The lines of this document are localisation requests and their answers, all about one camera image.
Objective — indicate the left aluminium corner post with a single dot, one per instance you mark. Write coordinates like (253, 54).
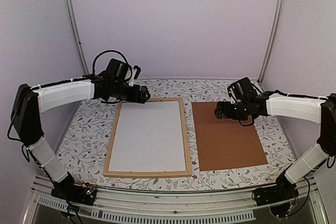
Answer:
(76, 36)

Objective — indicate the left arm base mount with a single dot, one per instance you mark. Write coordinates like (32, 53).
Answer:
(83, 194)

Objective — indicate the light wooden picture frame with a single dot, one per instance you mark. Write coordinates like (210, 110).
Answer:
(187, 142)

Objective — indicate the right aluminium corner post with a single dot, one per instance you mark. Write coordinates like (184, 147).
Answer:
(271, 41)

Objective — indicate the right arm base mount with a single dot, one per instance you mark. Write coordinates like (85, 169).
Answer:
(282, 190)

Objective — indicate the brown frame backing board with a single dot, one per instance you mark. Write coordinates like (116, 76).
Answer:
(224, 144)

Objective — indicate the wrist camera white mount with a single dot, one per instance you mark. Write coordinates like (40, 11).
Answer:
(135, 72)
(231, 95)

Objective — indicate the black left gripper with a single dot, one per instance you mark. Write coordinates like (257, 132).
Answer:
(135, 97)

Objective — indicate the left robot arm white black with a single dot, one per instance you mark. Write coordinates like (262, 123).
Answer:
(32, 103)

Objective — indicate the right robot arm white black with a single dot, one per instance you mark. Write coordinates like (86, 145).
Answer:
(308, 110)

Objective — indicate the aluminium corner post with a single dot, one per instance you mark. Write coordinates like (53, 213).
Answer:
(271, 41)
(76, 36)

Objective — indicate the front aluminium rail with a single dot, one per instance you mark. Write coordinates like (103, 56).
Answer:
(114, 205)

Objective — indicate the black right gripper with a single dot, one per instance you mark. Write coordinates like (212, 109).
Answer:
(227, 114)

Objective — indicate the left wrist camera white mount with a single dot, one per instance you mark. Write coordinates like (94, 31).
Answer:
(135, 72)

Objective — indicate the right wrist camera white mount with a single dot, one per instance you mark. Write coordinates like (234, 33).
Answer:
(231, 95)

